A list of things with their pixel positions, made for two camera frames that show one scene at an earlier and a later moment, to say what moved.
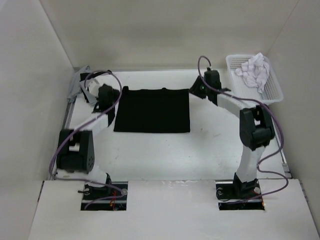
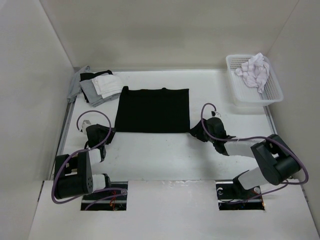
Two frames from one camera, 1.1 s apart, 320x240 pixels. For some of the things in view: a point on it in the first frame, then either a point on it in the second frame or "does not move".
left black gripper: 116,93 -> 109,140
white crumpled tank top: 254,71 does not move
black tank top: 160,110 does not move
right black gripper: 194,89 -> 197,131
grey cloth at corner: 75,86 does not move
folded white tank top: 110,80 does not move
